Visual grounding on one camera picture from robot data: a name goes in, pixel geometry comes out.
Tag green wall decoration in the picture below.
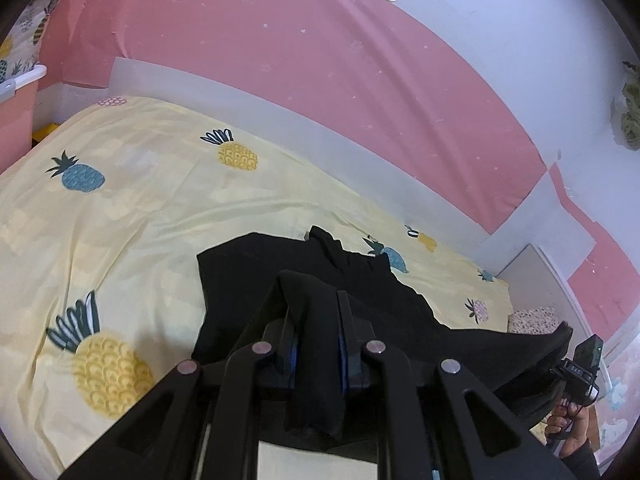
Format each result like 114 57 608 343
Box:
612 60 640 154

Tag yellow pineapple print bedsheet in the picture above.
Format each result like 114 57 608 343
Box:
0 95 514 480

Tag person's right forearm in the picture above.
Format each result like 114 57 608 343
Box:
556 439 602 480

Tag white headboard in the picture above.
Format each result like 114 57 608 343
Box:
495 244 617 361

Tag person's right hand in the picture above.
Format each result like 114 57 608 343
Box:
547 400 592 462

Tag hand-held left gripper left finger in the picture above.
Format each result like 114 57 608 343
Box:
62 280 302 480

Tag white pineapple print cloth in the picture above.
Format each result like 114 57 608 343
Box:
0 0 67 92

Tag white rail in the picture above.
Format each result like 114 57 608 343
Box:
0 64 49 104

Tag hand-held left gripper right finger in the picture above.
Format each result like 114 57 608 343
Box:
336 290 577 480

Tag black jacket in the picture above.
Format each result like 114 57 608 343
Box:
192 225 575 454

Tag floral pillow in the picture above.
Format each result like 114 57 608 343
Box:
507 305 569 336

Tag pink printed cloth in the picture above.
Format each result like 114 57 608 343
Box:
594 349 640 463

